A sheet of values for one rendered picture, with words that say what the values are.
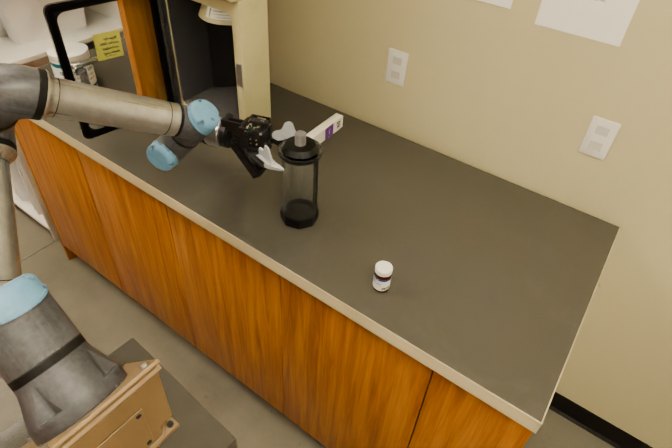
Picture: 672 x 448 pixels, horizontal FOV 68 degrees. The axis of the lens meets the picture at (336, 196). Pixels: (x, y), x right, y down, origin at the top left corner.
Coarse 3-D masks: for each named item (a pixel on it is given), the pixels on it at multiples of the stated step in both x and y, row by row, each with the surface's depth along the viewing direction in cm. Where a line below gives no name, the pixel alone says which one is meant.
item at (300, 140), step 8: (296, 136) 118; (304, 136) 119; (288, 144) 120; (296, 144) 120; (304, 144) 120; (312, 144) 121; (288, 152) 119; (296, 152) 118; (304, 152) 118; (312, 152) 119
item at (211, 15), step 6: (204, 6) 141; (204, 12) 141; (210, 12) 139; (216, 12) 139; (222, 12) 138; (204, 18) 141; (210, 18) 140; (216, 18) 139; (222, 18) 139; (228, 18) 139; (222, 24) 139; (228, 24) 139
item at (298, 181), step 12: (288, 168) 121; (300, 168) 120; (312, 168) 122; (288, 180) 124; (300, 180) 123; (312, 180) 124; (288, 192) 126; (300, 192) 125; (312, 192) 127; (288, 204) 129; (300, 204) 128; (312, 204) 130; (288, 216) 131; (300, 216) 130
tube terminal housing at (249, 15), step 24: (216, 0) 132; (240, 0) 129; (264, 0) 136; (240, 24) 132; (264, 24) 140; (240, 48) 136; (264, 48) 144; (264, 72) 148; (240, 96) 146; (264, 96) 153
